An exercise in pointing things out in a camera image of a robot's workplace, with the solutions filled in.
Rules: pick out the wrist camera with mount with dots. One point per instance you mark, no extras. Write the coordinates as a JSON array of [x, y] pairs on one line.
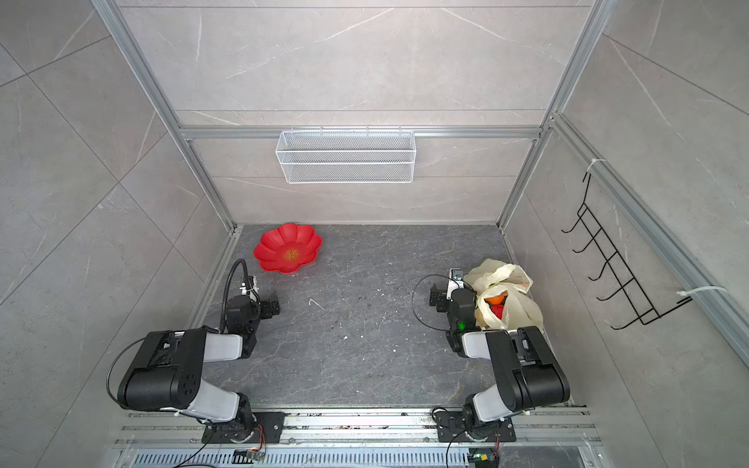
[[249, 287], [456, 278]]

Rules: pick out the red fake fruit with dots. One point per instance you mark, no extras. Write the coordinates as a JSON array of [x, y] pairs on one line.
[[497, 310]]

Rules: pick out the white zip tie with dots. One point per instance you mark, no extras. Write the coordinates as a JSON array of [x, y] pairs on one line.
[[702, 289]]

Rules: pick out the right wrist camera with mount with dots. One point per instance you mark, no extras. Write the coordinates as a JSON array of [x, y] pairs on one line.
[[456, 278]]

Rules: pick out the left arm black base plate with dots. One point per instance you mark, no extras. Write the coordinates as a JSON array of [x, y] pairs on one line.
[[243, 428]]

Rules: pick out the white wire mesh basket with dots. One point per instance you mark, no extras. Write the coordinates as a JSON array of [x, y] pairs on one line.
[[347, 157]]

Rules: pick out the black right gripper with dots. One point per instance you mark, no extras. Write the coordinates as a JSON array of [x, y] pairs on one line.
[[439, 297]]

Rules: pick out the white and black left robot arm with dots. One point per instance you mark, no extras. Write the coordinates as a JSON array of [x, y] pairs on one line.
[[166, 374]]

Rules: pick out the aluminium rail base frame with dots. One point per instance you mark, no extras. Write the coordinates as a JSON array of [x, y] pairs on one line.
[[367, 437]]

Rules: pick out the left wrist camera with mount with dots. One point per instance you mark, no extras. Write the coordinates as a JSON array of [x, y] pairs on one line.
[[249, 287]]

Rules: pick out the red flower-shaped plastic bowl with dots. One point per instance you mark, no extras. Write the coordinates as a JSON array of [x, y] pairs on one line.
[[288, 248]]

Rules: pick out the orange fake fruit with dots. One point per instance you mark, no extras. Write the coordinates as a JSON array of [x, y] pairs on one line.
[[497, 300]]

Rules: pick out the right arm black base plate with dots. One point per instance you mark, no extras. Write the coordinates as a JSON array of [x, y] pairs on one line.
[[475, 430]]

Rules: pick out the black wire hook rack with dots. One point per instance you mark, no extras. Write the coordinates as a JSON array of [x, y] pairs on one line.
[[615, 264]]

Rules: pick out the cream plastic bag orange print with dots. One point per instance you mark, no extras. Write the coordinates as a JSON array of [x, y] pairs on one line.
[[493, 277]]

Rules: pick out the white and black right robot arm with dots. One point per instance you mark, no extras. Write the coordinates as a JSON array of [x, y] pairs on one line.
[[526, 371]]

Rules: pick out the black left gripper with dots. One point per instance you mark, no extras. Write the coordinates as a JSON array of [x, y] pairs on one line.
[[267, 307]]

